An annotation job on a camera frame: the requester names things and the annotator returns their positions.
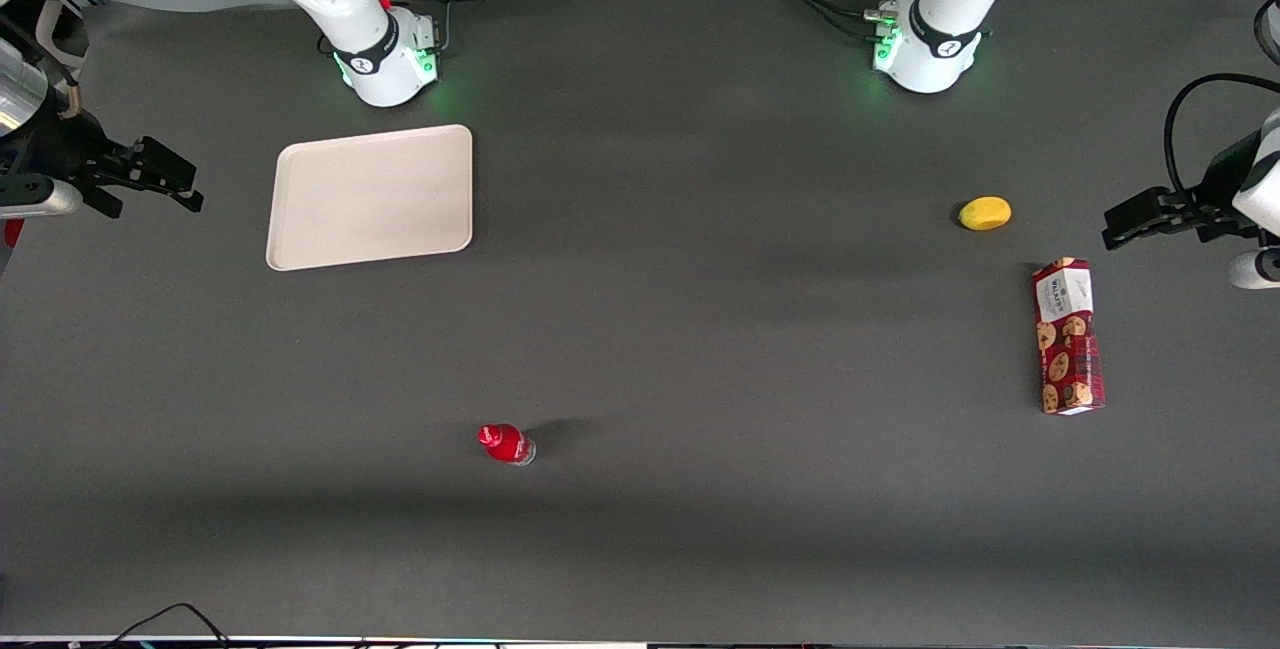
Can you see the beige plastic tray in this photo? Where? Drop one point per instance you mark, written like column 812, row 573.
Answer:
column 370, row 197

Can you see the red object beside table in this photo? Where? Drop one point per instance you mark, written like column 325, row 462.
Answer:
column 11, row 231

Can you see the red coke bottle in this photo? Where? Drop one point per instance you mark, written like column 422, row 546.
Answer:
column 505, row 443

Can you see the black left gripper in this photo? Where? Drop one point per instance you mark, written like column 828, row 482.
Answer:
column 1218, row 181

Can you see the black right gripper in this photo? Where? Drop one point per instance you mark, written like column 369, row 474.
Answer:
column 57, row 151

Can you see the yellow lemon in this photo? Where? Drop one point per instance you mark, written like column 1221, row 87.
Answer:
column 985, row 213

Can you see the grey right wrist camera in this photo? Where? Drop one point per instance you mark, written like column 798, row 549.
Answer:
column 40, row 197

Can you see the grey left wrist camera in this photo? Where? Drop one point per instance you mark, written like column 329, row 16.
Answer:
column 1255, row 269

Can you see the white tube frame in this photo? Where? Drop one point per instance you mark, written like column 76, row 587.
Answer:
column 60, row 34

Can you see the red cookie box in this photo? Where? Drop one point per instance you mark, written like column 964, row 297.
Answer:
column 1068, row 339

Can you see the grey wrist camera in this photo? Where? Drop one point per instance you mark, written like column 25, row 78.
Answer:
column 40, row 197
column 1255, row 269

